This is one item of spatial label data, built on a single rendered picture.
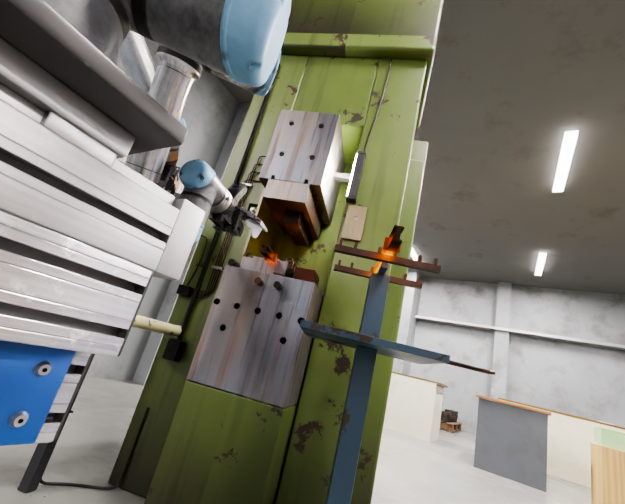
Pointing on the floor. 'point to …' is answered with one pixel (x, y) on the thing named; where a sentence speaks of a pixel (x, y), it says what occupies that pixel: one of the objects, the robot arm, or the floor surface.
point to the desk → (512, 441)
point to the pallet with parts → (450, 421)
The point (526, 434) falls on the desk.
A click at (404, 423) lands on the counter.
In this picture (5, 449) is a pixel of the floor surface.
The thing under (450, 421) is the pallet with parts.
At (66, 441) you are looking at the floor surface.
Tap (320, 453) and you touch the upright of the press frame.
